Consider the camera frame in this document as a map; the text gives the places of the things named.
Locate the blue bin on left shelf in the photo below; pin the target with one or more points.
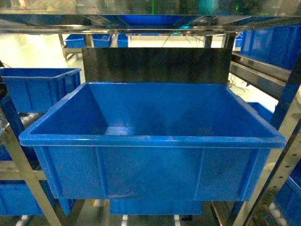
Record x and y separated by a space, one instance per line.
35 90

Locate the steel upper shelf beam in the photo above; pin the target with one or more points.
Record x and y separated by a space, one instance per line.
136 24

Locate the large blue target bin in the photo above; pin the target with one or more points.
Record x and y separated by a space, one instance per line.
151 141

